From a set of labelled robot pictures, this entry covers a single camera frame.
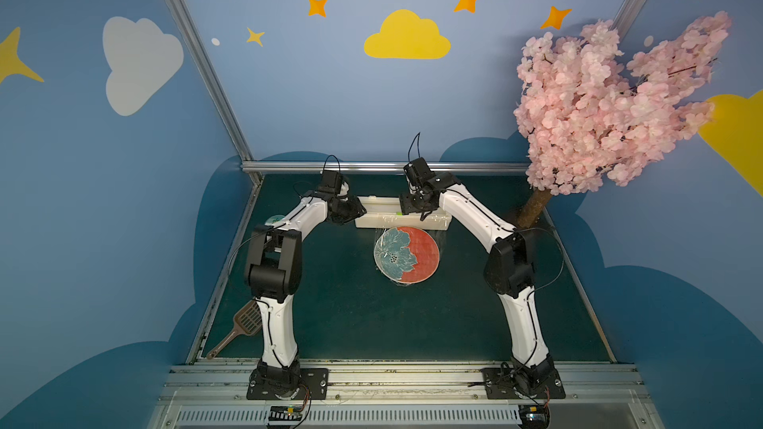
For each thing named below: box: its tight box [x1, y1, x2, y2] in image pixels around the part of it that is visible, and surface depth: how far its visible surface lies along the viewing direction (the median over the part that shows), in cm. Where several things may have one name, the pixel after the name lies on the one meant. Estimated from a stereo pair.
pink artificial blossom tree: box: [513, 11, 733, 229], surface depth 67 cm
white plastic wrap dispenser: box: [354, 195, 453, 231], surface depth 103 cm
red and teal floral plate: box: [373, 226, 441, 285], surface depth 100 cm
